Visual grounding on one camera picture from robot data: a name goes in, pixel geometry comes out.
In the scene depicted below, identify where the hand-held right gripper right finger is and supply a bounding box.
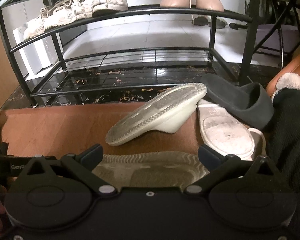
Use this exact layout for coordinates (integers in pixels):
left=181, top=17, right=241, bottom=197
left=185, top=145, right=283, bottom=195

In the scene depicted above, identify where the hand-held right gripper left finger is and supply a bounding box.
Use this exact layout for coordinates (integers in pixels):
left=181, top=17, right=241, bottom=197
left=19, top=144, right=115, bottom=195

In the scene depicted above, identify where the white slipper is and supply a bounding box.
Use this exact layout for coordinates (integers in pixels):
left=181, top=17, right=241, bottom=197
left=197, top=99, right=267, bottom=159

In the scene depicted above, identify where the cream slide slipper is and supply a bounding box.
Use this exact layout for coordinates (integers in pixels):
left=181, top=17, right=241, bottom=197
left=92, top=152, right=210, bottom=188
left=105, top=82, right=207, bottom=147

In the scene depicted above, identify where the dark grey slipper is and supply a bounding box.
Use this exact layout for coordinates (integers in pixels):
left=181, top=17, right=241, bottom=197
left=199, top=74, right=275, bottom=131

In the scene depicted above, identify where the black metal shoe rack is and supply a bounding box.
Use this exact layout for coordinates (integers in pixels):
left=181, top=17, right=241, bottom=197
left=0, top=0, right=255, bottom=107

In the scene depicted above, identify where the black sleeved arm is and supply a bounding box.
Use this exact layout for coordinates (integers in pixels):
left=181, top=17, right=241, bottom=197
left=264, top=88, right=300, bottom=240

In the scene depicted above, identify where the wooden door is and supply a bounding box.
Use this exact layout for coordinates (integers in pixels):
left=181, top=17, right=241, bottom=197
left=0, top=2, right=16, bottom=111

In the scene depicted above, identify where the white box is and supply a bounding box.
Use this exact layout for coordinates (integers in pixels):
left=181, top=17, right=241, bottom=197
left=12, top=17, right=64, bottom=76

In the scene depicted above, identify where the black frame chair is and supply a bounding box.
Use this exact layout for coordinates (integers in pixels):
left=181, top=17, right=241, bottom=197
left=242, top=0, right=300, bottom=68

